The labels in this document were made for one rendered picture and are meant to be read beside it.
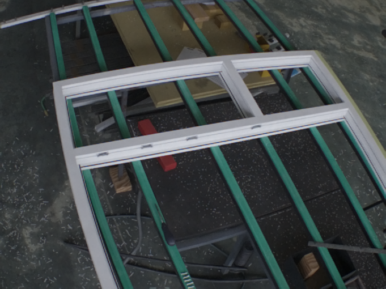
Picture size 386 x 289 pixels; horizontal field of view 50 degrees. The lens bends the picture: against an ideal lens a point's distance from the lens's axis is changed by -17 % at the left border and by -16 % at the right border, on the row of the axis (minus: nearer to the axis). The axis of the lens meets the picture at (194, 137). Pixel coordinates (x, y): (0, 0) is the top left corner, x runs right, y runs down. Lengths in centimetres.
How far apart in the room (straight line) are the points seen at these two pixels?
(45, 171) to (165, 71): 116
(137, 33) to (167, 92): 56
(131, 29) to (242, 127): 121
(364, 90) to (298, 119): 208
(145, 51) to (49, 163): 96
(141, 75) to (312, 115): 82
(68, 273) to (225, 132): 123
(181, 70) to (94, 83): 43
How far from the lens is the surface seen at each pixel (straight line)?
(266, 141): 213
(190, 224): 213
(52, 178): 297
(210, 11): 312
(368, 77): 443
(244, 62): 241
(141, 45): 285
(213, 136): 202
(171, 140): 195
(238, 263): 234
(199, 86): 262
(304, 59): 261
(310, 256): 203
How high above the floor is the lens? 240
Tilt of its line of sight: 48 degrees down
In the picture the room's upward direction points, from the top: 13 degrees clockwise
